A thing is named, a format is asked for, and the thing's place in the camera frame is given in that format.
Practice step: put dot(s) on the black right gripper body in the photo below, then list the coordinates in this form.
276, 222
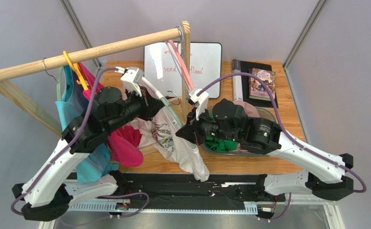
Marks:
195, 127

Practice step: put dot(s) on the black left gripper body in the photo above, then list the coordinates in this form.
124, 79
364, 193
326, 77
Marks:
144, 110

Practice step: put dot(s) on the pale green hanger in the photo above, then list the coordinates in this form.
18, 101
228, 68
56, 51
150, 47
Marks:
176, 118

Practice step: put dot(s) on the green t shirt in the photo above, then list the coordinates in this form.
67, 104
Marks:
221, 146

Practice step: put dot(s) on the white t shirt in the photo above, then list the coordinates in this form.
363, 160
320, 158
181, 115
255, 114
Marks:
160, 133

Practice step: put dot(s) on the dusty pink t shirt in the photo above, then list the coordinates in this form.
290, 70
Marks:
249, 109

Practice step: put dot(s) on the pink hanger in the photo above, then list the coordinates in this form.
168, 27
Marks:
175, 54

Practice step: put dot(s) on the light blue wire hanger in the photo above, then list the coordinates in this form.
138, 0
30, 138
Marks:
180, 47

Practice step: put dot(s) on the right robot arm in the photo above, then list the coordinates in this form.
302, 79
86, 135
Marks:
322, 174

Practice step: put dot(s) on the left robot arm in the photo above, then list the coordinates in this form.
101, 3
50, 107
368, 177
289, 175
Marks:
46, 195

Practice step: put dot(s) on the magenta t shirt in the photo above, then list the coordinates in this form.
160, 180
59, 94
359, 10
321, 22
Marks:
123, 142

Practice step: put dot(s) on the light blue t shirt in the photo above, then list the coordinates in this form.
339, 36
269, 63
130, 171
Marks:
70, 104

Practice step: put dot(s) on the yellow plastic hanger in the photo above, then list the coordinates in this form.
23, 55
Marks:
76, 68

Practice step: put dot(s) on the sage green hanger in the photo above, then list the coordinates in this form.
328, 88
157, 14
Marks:
58, 79

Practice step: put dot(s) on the white board with red writing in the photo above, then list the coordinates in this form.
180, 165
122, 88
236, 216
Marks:
161, 71

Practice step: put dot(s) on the black binder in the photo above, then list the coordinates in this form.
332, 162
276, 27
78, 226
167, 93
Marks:
253, 93

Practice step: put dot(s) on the clear blue plastic tub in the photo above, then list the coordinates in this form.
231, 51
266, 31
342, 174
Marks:
264, 114

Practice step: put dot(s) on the wooden clothes rack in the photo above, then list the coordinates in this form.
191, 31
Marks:
24, 102

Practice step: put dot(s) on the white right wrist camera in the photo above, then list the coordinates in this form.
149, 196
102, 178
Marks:
199, 100

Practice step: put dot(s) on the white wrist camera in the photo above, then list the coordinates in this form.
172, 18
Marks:
199, 100
131, 78

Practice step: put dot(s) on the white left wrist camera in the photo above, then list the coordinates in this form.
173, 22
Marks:
131, 78

